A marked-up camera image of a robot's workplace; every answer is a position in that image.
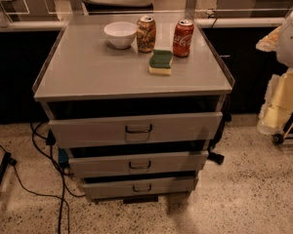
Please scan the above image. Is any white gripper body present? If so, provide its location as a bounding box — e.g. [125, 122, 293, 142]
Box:
[257, 68, 293, 135]

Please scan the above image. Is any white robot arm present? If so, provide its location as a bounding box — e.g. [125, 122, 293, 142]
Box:
[256, 11, 293, 135]

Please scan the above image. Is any grey drawer cabinet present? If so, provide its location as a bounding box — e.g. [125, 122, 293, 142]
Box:
[32, 14, 236, 205]

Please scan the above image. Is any red cola can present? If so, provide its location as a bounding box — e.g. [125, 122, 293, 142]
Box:
[173, 19, 194, 58]

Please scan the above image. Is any green yellow sponge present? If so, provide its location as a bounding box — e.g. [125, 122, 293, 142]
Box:
[148, 50, 173, 75]

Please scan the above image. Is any tan patterned drink can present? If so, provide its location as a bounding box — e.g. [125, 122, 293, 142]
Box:
[137, 15, 156, 53]

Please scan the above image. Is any white bowl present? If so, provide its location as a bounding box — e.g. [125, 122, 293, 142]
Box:
[104, 21, 137, 49]

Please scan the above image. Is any black floor cable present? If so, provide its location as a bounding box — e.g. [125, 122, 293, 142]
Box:
[0, 121, 86, 234]

